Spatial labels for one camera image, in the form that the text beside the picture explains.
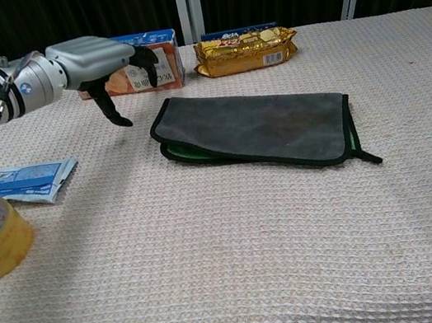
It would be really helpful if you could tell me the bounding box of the silver and black left hand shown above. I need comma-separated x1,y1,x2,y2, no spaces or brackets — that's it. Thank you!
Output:
43,24,170,139

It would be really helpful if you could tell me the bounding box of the green and grey microfibre cloth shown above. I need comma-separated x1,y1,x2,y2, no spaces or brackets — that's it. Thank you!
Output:
143,63,385,204

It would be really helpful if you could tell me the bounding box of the orange and blue biscuit box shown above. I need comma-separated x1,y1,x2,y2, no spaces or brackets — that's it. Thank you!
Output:
68,26,189,107

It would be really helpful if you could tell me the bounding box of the blue and white sachet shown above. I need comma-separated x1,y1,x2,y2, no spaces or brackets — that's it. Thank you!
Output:
0,153,86,214

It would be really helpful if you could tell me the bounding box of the gold foil biscuit packet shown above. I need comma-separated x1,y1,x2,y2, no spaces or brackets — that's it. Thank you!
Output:
188,17,303,82

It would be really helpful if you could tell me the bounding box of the pink waffle-weave tablecloth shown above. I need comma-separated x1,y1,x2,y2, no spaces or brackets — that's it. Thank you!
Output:
0,2,432,323

